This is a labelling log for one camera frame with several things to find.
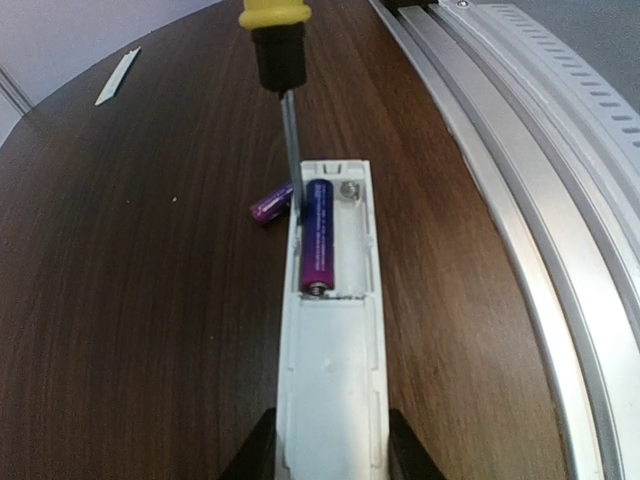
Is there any yellow handled screwdriver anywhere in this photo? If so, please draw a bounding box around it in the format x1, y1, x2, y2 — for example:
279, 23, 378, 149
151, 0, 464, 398
239, 0, 311, 221

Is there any white battery cover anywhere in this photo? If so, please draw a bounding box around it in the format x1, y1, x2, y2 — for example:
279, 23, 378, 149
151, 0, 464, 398
94, 47, 141, 107

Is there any aluminium front rail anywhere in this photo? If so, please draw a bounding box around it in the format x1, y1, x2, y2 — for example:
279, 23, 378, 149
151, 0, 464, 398
374, 1, 639, 479

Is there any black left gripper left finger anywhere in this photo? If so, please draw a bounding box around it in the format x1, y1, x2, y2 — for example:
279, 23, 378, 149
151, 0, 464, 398
218, 408, 277, 480

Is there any white remote control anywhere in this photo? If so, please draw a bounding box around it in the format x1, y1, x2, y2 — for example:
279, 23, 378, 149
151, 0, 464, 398
273, 160, 389, 479

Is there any aluminium corner post left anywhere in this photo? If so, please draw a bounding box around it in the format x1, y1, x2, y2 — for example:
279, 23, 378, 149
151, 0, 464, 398
0, 64, 34, 116

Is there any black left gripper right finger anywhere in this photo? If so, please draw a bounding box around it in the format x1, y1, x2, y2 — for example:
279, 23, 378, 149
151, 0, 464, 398
388, 409, 445, 480

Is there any purple battery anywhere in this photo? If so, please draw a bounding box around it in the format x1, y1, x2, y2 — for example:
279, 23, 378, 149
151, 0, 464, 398
250, 183, 294, 226
301, 179, 335, 296

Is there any perforated cable tray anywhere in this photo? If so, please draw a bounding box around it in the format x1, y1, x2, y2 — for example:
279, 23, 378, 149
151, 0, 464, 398
474, 4, 640, 151

